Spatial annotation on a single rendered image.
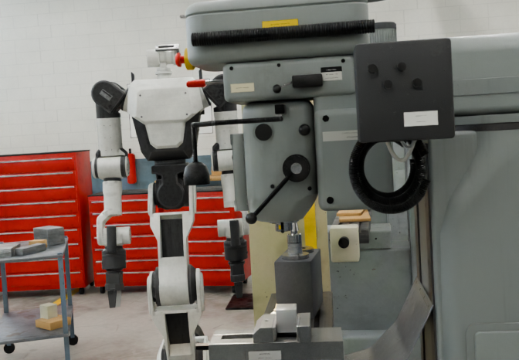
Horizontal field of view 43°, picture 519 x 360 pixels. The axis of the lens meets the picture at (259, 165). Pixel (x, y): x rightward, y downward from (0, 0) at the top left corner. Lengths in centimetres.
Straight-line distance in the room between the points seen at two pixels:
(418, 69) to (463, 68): 30
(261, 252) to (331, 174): 196
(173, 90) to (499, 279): 133
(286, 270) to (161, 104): 76
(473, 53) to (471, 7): 943
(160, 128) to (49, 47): 945
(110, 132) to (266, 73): 99
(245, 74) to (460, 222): 64
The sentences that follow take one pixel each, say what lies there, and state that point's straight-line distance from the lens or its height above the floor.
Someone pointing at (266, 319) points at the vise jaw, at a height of 106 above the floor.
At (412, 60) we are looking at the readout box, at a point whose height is 168.
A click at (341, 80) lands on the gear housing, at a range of 168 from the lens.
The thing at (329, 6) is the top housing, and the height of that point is 185.
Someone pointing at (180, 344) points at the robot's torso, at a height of 77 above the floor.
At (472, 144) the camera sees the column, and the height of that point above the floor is 149.
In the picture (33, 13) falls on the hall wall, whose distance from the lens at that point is 1204.
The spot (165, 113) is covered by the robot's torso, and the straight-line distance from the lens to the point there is 245.
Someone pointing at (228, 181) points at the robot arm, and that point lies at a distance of 252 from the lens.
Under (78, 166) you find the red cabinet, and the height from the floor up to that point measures 130.
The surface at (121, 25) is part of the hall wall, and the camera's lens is 1146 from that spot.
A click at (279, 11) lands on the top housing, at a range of 170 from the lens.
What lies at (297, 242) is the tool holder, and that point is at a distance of 218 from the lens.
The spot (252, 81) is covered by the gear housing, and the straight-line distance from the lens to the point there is 169.
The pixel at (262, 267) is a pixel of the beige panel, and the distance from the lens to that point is 362.
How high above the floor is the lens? 156
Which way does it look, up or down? 3 degrees down
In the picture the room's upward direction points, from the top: 3 degrees counter-clockwise
